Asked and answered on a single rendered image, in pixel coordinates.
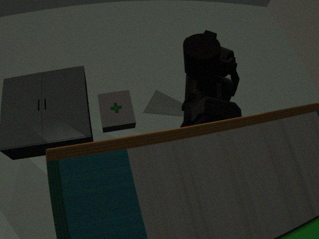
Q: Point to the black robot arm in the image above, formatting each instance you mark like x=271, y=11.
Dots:
x=207, y=64

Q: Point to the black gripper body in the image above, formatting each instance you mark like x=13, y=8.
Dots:
x=202, y=104

